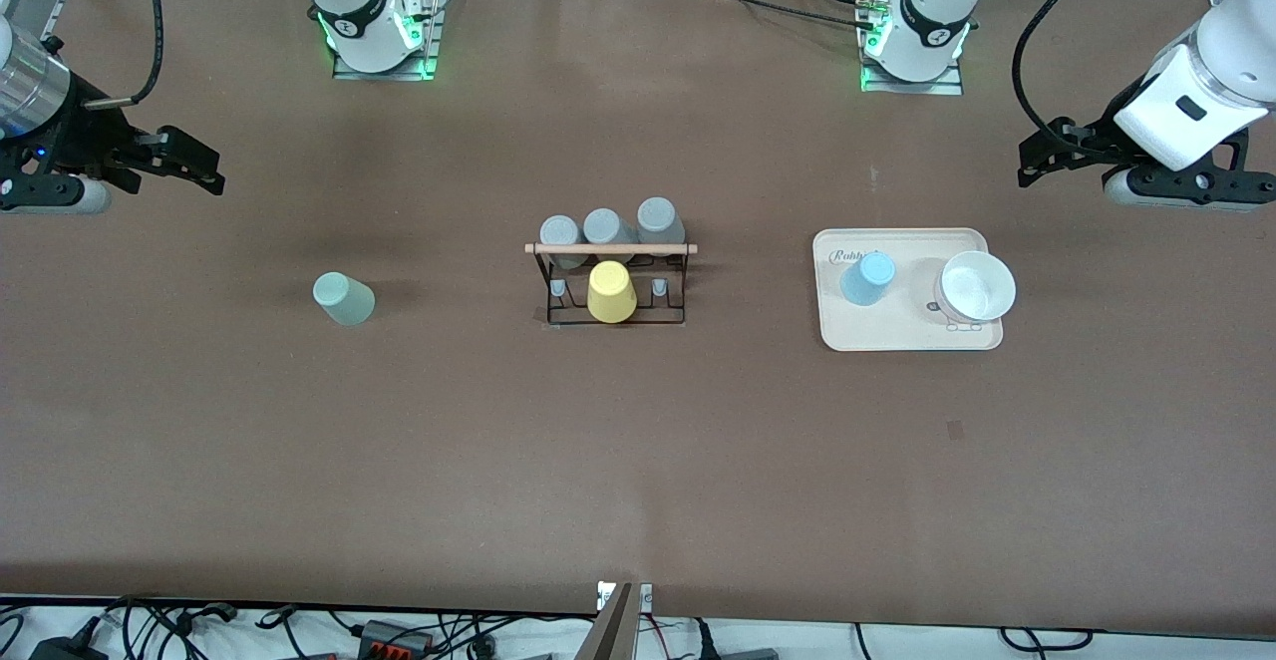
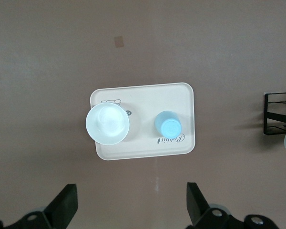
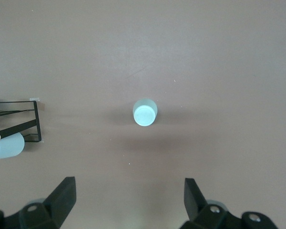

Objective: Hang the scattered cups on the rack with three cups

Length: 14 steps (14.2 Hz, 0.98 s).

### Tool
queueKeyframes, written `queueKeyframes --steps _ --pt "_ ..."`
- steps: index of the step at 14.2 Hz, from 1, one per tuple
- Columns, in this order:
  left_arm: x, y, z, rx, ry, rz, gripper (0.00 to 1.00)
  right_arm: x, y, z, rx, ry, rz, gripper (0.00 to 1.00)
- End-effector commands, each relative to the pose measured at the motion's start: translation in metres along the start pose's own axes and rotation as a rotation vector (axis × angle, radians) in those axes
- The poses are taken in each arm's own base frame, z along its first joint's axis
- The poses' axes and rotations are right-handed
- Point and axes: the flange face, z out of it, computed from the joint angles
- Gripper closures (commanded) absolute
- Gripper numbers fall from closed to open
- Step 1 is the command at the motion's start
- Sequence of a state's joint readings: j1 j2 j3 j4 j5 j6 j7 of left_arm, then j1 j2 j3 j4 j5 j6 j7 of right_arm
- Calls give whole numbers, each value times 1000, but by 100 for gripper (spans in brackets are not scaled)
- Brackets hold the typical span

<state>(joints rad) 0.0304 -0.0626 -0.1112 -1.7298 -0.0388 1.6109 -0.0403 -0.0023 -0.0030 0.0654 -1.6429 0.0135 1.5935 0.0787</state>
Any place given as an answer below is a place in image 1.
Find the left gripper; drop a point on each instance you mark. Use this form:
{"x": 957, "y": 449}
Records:
{"x": 1103, "y": 137}

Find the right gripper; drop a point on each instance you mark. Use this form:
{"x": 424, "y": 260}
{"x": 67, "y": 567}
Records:
{"x": 82, "y": 141}

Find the pale green cup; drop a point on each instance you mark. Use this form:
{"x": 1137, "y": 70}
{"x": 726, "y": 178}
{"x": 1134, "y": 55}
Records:
{"x": 344, "y": 301}

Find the light blue cup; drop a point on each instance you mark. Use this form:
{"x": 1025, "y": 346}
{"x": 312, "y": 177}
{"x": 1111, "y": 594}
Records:
{"x": 867, "y": 281}

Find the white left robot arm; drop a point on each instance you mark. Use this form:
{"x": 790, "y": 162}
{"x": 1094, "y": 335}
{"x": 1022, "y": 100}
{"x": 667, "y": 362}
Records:
{"x": 937, "y": 2}

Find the black cup rack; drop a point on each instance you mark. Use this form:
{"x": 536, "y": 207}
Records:
{"x": 618, "y": 249}

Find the white bowl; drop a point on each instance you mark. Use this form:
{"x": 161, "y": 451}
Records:
{"x": 977, "y": 286}

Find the beige rabbit print tray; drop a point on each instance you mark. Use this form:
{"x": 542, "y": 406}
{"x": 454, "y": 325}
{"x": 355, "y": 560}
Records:
{"x": 897, "y": 329}

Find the grey cup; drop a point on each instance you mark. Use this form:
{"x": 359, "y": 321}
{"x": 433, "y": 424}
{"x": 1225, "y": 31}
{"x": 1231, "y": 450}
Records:
{"x": 603, "y": 226}
{"x": 560, "y": 231}
{"x": 658, "y": 216}

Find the yellow cup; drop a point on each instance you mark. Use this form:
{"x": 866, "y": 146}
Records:
{"x": 611, "y": 296}

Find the black power adapter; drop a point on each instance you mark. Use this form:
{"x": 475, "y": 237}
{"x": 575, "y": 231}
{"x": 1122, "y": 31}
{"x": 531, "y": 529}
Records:
{"x": 65, "y": 650}

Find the grey box orange connectors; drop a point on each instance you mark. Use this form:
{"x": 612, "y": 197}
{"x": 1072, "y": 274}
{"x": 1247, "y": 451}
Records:
{"x": 384, "y": 632}

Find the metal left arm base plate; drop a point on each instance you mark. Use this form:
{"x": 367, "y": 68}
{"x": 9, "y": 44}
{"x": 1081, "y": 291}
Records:
{"x": 952, "y": 88}

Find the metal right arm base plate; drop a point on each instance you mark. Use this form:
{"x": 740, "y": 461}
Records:
{"x": 431, "y": 22}

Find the white mount bracket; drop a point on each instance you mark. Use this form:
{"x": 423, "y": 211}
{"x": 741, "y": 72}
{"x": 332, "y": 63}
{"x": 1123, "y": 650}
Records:
{"x": 644, "y": 598}

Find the grey camera mount pole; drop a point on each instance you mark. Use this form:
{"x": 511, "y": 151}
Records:
{"x": 608, "y": 635}

